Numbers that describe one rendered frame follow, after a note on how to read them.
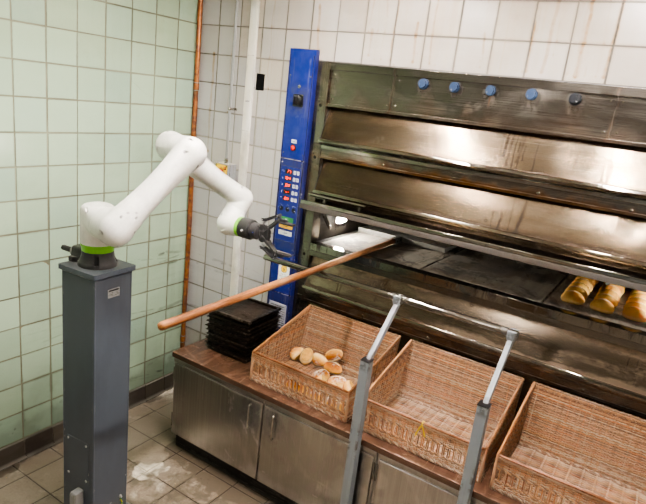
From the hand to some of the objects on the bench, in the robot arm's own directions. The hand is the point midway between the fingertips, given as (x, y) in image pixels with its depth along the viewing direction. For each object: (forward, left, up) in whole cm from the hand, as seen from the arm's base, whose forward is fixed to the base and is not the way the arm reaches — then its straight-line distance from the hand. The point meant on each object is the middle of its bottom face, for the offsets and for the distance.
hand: (289, 240), depth 243 cm
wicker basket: (+10, +28, -75) cm, 81 cm away
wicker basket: (+70, +24, -75) cm, 106 cm away
